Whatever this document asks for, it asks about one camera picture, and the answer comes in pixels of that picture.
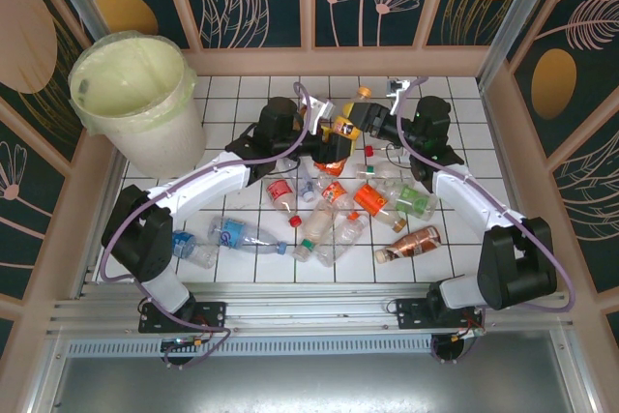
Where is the crushed orange label bottle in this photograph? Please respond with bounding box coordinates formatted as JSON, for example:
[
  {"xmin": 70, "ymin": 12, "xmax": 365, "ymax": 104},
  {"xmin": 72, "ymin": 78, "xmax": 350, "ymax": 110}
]
[{"xmin": 312, "ymin": 155, "xmax": 348, "ymax": 177}]

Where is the clear bottle blue cap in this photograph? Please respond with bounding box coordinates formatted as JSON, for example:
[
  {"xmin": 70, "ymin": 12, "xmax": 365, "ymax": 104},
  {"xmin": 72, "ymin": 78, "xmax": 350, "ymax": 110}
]
[{"xmin": 284, "ymin": 159, "xmax": 318, "ymax": 202}]

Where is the orange label bottle gold cap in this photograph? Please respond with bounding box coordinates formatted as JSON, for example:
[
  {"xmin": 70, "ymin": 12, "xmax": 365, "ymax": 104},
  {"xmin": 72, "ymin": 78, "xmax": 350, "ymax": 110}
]
[{"xmin": 351, "ymin": 182, "xmax": 408, "ymax": 234}]

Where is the milky bottle green cap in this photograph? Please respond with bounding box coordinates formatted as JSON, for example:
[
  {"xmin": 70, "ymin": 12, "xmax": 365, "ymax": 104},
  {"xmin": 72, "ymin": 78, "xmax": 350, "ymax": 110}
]
[{"xmin": 291, "ymin": 198, "xmax": 336, "ymax": 263}]

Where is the green label clear bottle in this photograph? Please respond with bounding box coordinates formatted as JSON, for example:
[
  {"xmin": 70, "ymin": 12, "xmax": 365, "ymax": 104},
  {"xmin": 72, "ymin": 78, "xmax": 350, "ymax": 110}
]
[{"xmin": 383, "ymin": 179, "xmax": 440, "ymax": 220}]

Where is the clear unlabelled plastic bottle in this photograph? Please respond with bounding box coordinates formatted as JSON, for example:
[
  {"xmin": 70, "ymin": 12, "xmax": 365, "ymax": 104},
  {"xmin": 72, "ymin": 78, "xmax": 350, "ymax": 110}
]
[{"xmin": 313, "ymin": 213, "xmax": 369, "ymax": 268}]

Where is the large clear bottle blue label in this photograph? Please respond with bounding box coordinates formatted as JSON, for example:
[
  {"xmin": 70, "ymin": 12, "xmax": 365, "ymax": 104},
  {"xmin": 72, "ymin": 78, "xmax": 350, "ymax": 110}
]
[{"xmin": 206, "ymin": 216, "xmax": 290, "ymax": 258}]

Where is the copper brown label bottle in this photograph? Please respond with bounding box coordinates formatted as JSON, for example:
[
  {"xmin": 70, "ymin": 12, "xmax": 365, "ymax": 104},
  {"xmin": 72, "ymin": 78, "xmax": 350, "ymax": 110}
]
[{"xmin": 373, "ymin": 224, "xmax": 443, "ymax": 265}]

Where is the small clear bottle blue label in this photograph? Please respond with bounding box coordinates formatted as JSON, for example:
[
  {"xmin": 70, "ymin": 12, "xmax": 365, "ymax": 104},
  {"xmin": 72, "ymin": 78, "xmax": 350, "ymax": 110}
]
[{"xmin": 169, "ymin": 229, "xmax": 220, "ymax": 270}]

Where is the white plastic bin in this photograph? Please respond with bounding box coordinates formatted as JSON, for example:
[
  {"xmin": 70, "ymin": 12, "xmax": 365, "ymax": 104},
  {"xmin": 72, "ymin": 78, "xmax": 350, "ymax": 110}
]
[{"xmin": 69, "ymin": 30, "xmax": 208, "ymax": 180}]

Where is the green translucent bin liner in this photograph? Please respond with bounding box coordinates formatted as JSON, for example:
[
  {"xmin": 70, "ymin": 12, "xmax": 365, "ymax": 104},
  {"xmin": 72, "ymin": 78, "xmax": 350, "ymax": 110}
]
[{"xmin": 67, "ymin": 29, "xmax": 198, "ymax": 136}]

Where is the grey metal sheet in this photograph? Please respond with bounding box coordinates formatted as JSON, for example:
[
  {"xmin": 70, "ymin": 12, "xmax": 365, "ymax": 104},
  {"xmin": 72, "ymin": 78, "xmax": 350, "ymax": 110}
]
[{"xmin": 28, "ymin": 354, "xmax": 601, "ymax": 413}]

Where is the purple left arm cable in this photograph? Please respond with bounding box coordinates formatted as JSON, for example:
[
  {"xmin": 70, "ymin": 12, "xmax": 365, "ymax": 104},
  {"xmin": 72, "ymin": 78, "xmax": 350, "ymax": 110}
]
[{"xmin": 99, "ymin": 81, "xmax": 320, "ymax": 371}]

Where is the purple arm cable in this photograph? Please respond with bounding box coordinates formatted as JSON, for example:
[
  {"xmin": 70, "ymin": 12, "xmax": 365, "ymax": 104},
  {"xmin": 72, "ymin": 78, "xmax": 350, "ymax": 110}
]
[
  {"xmin": 394, "ymin": 74, "xmax": 576, "ymax": 367},
  {"xmin": 99, "ymin": 81, "xmax": 320, "ymax": 371}
]

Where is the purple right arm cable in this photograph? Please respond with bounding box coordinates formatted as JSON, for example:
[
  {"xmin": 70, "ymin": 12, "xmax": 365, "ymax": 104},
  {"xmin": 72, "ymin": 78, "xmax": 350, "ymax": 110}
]
[{"xmin": 394, "ymin": 74, "xmax": 576, "ymax": 367}]

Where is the aluminium side rail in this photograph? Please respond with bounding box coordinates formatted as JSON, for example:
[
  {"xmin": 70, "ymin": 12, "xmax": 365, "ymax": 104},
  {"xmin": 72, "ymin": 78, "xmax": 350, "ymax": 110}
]
[
  {"xmin": 72, "ymin": 146, "xmax": 131, "ymax": 301},
  {"xmin": 481, "ymin": 86, "xmax": 547, "ymax": 288}
]

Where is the aluminium mounting rail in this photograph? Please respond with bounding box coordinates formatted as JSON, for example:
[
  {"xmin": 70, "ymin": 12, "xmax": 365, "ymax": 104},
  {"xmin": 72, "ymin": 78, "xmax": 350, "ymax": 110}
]
[{"xmin": 45, "ymin": 280, "xmax": 575, "ymax": 339}]

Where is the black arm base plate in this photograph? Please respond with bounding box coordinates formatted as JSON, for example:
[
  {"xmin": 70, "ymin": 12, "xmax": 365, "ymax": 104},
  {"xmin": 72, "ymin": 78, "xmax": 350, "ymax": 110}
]
[
  {"xmin": 395, "ymin": 297, "xmax": 485, "ymax": 332},
  {"xmin": 138, "ymin": 300, "xmax": 228, "ymax": 335}
]

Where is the perforated metal cable tray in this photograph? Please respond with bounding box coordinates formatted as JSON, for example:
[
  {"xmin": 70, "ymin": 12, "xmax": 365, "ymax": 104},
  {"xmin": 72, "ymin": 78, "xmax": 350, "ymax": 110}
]
[{"xmin": 65, "ymin": 337, "xmax": 562, "ymax": 360}]

